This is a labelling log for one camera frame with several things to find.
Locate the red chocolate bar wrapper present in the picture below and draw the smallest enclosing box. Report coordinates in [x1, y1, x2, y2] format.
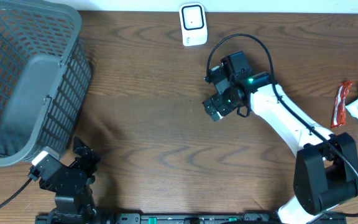
[331, 80, 354, 128]

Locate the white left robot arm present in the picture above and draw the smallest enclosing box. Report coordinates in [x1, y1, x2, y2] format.
[36, 136, 100, 223]

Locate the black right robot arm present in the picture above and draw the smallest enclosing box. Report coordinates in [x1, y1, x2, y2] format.
[203, 52, 358, 223]

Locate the white barcode scanner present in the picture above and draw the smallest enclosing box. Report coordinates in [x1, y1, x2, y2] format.
[179, 2, 208, 47]

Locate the grey plastic shopping basket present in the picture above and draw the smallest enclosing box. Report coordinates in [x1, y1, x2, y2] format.
[0, 1, 92, 167]

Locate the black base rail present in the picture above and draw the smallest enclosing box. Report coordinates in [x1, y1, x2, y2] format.
[35, 212, 347, 224]

